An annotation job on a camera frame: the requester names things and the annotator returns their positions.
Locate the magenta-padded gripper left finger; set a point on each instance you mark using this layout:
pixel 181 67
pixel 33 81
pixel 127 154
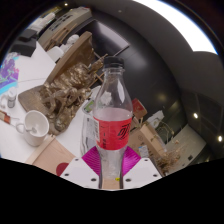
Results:
pixel 76 173

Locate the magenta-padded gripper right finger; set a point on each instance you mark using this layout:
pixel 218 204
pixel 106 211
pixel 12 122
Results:
pixel 145 172

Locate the clear red-labelled drink bottle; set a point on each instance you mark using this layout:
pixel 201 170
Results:
pixel 112 100

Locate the yellow tag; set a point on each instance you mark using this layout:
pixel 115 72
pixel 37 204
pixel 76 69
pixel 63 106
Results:
pixel 117 179

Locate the light wooden board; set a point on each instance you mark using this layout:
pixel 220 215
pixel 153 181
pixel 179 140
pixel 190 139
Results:
pixel 50 156
pixel 110 184

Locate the cardboard box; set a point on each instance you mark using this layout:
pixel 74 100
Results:
pixel 146 138

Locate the white plaster statue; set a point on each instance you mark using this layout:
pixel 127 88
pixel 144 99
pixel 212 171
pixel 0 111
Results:
pixel 155 118

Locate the white mug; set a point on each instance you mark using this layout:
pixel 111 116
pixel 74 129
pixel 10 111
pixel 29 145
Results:
pixel 35 128

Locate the red box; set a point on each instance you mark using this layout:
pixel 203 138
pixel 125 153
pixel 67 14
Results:
pixel 138 108

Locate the green spray bottle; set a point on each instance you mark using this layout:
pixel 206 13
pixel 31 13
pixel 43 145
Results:
pixel 88 106

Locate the round ceiling spotlight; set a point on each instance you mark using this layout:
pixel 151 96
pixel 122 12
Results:
pixel 220 138
pixel 195 115

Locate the gold sculpture on wooden stand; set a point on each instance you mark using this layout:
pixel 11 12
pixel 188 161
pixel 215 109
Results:
pixel 66 91

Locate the small paint jar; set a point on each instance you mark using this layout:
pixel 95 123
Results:
pixel 11 99

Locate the colourful purple painting book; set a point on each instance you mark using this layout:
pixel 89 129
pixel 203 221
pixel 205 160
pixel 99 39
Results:
pixel 9 73

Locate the white chair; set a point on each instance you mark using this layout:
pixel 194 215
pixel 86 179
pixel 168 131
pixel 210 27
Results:
pixel 55 53

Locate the white plaster bust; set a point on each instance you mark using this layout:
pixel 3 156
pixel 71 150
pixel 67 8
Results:
pixel 71 39

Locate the black case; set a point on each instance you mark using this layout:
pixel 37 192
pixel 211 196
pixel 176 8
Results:
pixel 28 38

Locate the white display board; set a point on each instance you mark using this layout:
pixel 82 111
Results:
pixel 63 23

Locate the long ceiling light strip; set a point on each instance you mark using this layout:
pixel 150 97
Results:
pixel 180 23

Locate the black wall screen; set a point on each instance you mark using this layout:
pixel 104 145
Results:
pixel 106 40

